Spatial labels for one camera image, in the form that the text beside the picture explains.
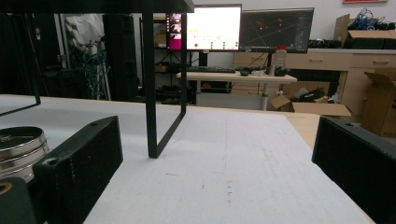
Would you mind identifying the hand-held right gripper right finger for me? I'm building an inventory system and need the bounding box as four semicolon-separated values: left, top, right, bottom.
311;115;396;224

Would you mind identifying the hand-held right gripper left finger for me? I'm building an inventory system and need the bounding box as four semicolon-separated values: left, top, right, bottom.
32;115;124;224

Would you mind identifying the round silver tin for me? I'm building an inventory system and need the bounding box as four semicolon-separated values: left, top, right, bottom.
0;125;50;184

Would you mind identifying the tall cardboard box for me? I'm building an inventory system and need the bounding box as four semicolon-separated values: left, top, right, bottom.
361;67;396;139

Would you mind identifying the black box with gold mark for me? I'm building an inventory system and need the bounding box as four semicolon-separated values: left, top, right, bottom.
0;176;37;224

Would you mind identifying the open cardboard box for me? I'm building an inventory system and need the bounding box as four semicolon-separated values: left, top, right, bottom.
268;81;353;118

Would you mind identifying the beige drawer cabinet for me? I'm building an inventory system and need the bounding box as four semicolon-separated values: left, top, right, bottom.
233;48;396;117

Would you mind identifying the black metal shelf rack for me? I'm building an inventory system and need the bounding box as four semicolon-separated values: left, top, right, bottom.
0;0;195;160

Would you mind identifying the white foam mat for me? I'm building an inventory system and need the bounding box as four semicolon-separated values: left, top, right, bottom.
0;94;376;224

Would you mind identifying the clear jar with red lid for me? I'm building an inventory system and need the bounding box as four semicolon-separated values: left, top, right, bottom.
273;45;288;77

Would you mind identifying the black storage shelf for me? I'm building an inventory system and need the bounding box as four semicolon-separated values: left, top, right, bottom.
138;12;191;105

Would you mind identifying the light wooden office desk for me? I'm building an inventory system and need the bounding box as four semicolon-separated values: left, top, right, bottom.
176;70;298;112

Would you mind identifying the dark computer monitor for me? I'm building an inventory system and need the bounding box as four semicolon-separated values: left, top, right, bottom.
239;7;315;54

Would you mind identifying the black keyboard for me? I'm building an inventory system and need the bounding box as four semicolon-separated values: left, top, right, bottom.
186;65;237;75

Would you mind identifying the bright white computer monitor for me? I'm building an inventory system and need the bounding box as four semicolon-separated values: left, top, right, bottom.
165;3;243;52

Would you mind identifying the bundle of blue cables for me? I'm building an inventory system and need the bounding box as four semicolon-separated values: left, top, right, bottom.
81;49;110;100

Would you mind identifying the cardboard box with blue cables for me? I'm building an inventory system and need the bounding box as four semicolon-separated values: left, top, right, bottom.
333;8;396;50

